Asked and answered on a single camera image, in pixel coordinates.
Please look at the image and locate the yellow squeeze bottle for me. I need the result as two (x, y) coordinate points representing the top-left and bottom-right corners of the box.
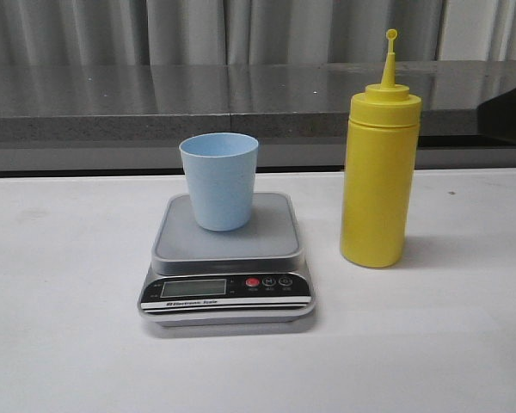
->
(340, 28), (422, 268)

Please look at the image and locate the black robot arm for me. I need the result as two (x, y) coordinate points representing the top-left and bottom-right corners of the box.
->
(476, 88), (516, 144)

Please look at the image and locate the light blue plastic cup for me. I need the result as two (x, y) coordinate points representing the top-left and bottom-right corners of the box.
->
(179, 133), (259, 231)

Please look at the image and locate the grey pleated curtain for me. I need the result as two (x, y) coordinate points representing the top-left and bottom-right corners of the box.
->
(0, 1), (516, 65)

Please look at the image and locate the grey stone counter ledge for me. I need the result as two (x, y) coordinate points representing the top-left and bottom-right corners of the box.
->
(0, 61), (516, 176)

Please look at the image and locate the silver electronic kitchen scale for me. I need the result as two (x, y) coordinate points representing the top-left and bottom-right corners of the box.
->
(138, 192), (316, 327)

